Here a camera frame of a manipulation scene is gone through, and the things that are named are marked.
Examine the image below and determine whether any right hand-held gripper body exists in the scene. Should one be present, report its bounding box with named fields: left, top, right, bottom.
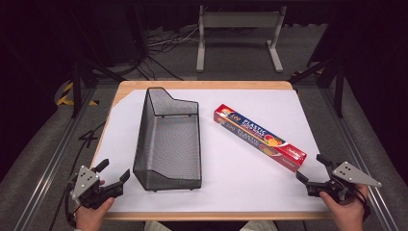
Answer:
left=305, top=161, right=383, bottom=205

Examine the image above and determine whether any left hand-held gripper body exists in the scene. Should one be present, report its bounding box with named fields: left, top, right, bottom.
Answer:
left=65, top=165, right=125, bottom=211

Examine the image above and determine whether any person's left hand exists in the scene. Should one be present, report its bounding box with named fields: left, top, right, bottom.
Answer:
left=74, top=179, right=115, bottom=231

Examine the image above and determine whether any person's right hand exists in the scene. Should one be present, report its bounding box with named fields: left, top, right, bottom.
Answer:
left=319, top=183, right=370, bottom=231

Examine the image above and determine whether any red blue plastic wrap box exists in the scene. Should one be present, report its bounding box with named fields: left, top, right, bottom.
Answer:
left=213, top=103, right=308, bottom=173

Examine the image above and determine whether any white paper sheet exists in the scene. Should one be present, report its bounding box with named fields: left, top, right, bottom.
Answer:
left=90, top=89, right=331, bottom=214

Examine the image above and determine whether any yellow black hazard tape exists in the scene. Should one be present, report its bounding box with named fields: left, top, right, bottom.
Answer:
left=56, top=81, right=99, bottom=107

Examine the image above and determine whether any black tripod stand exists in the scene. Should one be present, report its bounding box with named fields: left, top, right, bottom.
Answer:
left=288, top=47, right=349, bottom=118
left=68, top=6, right=149, bottom=119

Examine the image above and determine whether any grey metal stand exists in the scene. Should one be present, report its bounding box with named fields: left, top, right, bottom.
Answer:
left=195, top=5, right=288, bottom=73

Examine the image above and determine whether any aluminium floor rail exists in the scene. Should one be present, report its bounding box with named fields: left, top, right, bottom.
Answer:
left=13, top=86, right=97, bottom=231
left=320, top=86, right=400, bottom=231

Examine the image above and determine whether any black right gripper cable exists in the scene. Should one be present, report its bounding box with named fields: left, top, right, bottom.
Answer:
left=354, top=187, right=372, bottom=222

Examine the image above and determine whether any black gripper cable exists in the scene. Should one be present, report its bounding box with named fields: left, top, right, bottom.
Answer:
left=354, top=187, right=372, bottom=222
left=64, top=182, right=80, bottom=228

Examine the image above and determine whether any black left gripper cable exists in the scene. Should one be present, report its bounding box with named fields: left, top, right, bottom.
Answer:
left=64, top=182, right=80, bottom=228

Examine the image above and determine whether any black wire mesh file holder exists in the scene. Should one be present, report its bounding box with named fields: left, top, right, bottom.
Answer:
left=132, top=87, right=203, bottom=193

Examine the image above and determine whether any bundle of floor cables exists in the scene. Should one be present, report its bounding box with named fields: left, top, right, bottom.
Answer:
left=128, top=25, right=200, bottom=81

